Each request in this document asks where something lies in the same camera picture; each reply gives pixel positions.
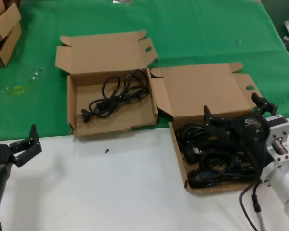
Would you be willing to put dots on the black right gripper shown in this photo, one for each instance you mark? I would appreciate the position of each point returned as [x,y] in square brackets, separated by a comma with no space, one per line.
[254,139]

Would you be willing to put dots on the open brown cardboard box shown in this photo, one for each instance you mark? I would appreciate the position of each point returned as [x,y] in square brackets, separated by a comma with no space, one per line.
[200,89]

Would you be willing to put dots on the clear bag of parts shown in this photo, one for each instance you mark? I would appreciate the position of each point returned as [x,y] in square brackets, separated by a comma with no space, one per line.
[286,41]

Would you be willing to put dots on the long open cardboard box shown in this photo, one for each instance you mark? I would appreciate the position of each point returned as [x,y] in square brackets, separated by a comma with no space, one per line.
[10,48]

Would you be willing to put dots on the clear plastic scraps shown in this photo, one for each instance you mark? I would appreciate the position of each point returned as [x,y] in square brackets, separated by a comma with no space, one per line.
[34,77]

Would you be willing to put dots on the small black screw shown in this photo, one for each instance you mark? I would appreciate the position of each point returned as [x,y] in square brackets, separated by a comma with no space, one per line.
[107,150]

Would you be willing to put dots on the green table cloth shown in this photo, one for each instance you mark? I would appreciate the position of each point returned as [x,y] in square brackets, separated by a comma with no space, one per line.
[195,31]

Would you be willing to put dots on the small clear plastic bag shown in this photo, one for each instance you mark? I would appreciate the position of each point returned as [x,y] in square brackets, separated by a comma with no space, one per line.
[121,1]

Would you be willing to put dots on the cardboard box with torn wall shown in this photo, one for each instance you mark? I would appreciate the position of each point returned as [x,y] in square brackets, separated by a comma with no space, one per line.
[135,113]

